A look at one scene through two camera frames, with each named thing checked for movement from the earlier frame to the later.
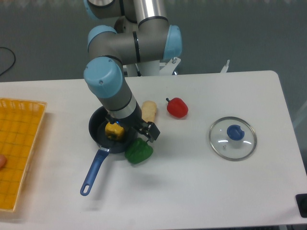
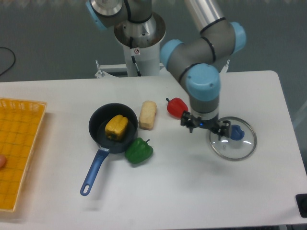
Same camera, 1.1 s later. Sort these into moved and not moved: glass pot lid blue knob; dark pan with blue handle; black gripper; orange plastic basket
Moved: black gripper
Not moved: orange plastic basket; glass pot lid blue knob; dark pan with blue handle
